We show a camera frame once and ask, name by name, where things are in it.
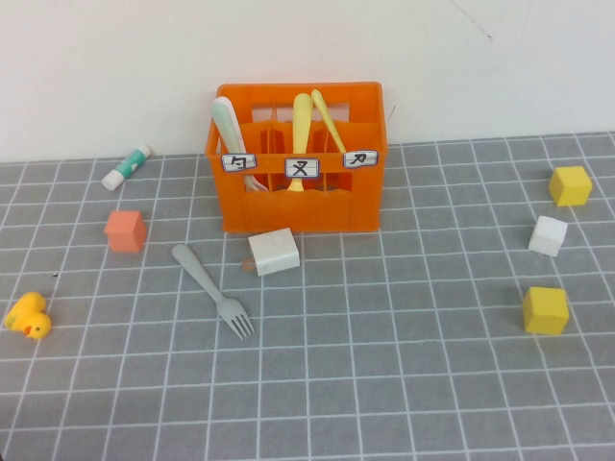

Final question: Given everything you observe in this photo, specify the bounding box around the yellow plastic fork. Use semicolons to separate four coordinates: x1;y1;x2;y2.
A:
286;93;314;192

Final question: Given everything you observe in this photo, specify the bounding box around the grey plastic fork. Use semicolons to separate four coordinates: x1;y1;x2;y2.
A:
171;243;256;341

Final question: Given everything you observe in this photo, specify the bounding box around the orange plastic cutlery holder crate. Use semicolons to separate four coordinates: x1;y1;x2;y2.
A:
206;81;388;235

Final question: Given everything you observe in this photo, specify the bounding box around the white charger plug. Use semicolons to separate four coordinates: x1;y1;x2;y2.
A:
239;227;302;278

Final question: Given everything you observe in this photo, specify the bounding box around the yellow plastic knife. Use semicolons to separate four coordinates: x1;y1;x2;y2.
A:
310;88;347;155

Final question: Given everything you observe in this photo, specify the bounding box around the mint green plastic spoon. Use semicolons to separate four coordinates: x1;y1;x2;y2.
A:
210;98;260;192

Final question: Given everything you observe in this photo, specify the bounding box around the grey grid tablecloth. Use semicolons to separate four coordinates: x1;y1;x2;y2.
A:
0;132;615;461

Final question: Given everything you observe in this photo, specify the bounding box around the salmon orange cube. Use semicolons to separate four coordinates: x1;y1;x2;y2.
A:
103;209;148;254

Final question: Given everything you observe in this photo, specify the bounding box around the white green glue stick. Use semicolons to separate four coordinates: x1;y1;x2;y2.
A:
101;143;153;191

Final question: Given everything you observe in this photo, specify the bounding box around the white cube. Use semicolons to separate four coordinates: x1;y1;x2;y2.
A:
528;215;569;257

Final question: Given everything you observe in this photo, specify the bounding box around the yellow cube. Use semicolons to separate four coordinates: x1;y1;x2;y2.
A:
522;286;570;335
549;165;593;207

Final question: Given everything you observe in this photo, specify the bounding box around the yellow rubber duck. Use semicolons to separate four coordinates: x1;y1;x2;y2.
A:
4;291;53;340

